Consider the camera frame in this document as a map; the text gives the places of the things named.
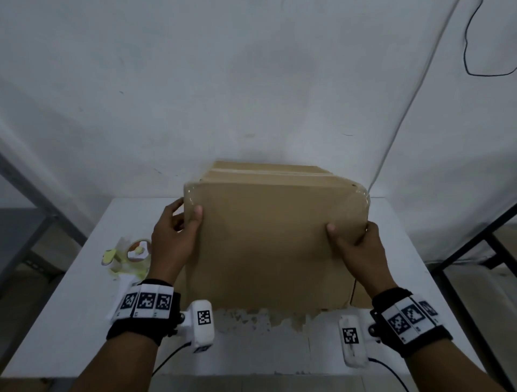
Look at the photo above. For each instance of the clear tape roll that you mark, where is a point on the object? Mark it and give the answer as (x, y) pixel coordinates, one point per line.
(139, 252)

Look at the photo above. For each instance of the person's right forearm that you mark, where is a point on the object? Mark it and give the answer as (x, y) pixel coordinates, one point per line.
(452, 371)

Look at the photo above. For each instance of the black metal shelf rack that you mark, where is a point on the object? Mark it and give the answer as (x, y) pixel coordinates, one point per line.
(468, 250)

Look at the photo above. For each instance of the brown cardboard box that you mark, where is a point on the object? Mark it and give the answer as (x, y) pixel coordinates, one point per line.
(274, 242)

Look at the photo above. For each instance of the grey metal shelf rack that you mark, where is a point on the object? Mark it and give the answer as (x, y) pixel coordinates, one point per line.
(28, 226)

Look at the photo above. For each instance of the person's left forearm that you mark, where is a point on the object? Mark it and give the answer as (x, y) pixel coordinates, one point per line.
(117, 367)

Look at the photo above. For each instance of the person's left hand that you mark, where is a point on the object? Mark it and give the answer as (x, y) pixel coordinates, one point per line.
(173, 250)

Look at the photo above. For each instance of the beige shelf board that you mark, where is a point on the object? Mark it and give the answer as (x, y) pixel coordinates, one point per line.
(484, 307)
(509, 242)

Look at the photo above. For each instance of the person's right hand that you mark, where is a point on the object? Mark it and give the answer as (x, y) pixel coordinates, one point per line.
(363, 258)

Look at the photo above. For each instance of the black marker wristband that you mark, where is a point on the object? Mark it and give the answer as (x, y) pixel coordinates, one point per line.
(141, 319)
(412, 323)

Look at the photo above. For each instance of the yellow white tape dispenser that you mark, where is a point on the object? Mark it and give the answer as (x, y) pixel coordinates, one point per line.
(121, 278)

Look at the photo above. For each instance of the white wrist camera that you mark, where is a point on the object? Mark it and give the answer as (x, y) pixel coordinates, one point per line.
(352, 343)
(200, 327)

